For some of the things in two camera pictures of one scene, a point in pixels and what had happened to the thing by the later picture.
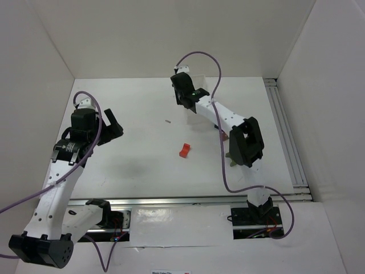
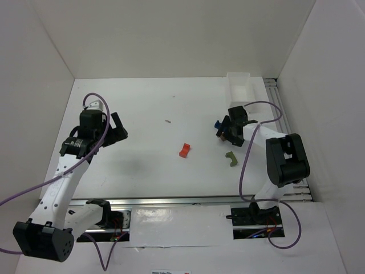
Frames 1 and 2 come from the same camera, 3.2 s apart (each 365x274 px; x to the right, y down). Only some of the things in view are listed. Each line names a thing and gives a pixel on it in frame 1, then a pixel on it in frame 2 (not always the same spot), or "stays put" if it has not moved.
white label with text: (170, 272) stays put
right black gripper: (181, 97) to (230, 133)
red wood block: (184, 152) stays put
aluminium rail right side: (301, 189) stays put
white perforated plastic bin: (195, 119) to (240, 89)
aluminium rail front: (226, 201) stays put
